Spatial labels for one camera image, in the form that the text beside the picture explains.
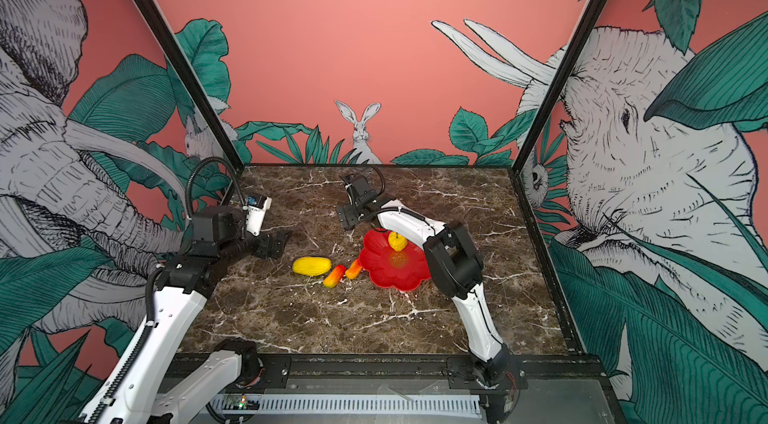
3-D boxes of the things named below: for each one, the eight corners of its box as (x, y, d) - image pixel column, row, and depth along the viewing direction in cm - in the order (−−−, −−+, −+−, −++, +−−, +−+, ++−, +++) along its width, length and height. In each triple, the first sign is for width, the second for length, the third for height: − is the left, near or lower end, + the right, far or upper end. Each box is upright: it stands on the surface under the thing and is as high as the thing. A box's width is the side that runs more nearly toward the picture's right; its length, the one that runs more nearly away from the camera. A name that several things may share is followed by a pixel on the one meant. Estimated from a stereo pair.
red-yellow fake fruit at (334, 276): (323, 284, 91) (321, 279, 88) (339, 266, 95) (337, 261, 92) (331, 291, 90) (330, 286, 87) (347, 272, 94) (346, 267, 91)
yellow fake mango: (295, 276, 93) (291, 270, 89) (298, 262, 96) (294, 256, 92) (330, 276, 93) (328, 270, 89) (332, 262, 96) (330, 256, 92)
